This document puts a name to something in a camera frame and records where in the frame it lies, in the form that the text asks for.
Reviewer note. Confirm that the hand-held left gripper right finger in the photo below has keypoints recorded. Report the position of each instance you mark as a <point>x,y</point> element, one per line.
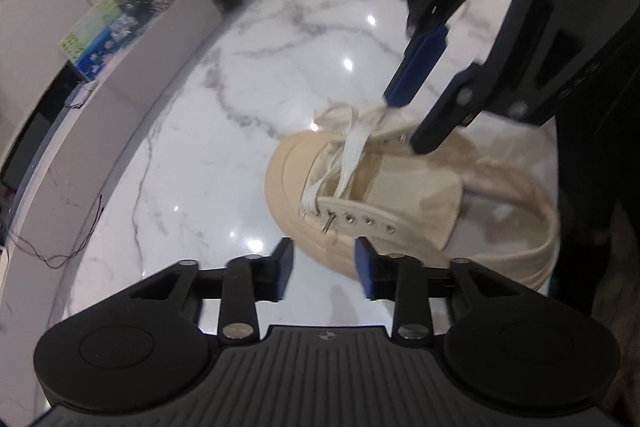
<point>364,274</point>

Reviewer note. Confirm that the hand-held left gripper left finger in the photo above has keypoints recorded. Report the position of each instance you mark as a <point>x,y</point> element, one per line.
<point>284,272</point>

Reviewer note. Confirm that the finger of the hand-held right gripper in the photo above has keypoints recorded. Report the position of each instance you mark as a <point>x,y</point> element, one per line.
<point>417,62</point>
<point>450,112</point>

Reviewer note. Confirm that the beige canvas shoe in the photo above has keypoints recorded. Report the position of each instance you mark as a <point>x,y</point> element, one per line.
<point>400,192</point>

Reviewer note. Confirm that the white shoelace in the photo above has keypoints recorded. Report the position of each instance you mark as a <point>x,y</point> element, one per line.
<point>355,144</point>

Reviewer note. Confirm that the person's dark clothing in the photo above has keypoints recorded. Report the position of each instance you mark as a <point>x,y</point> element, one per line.
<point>610,232</point>

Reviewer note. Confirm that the white marble TV cabinet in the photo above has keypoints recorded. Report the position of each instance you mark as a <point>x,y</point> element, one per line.
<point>140,72</point>

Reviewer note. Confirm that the grey notebook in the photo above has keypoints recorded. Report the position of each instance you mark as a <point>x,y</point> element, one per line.
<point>81,94</point>

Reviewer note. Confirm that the lotus pond painting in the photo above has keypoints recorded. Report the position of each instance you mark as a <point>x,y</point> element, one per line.
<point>97,39</point>

